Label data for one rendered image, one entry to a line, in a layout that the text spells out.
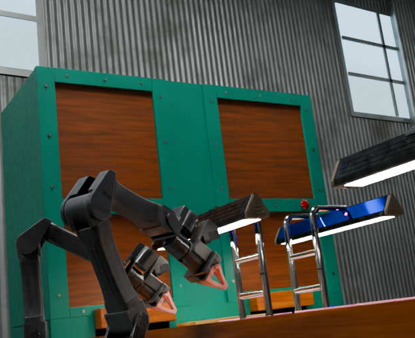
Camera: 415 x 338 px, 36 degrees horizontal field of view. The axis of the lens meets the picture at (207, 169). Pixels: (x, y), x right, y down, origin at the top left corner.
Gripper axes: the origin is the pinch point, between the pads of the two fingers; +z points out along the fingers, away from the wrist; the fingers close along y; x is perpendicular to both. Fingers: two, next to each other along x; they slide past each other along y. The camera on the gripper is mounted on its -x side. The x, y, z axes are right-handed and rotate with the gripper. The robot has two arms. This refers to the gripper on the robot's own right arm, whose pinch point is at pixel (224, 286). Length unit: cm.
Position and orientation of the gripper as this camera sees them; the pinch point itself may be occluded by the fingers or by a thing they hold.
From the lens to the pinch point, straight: 168.5
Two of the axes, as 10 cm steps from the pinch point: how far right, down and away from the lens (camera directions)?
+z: 7.0, 6.6, 2.8
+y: -5.5, 2.5, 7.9
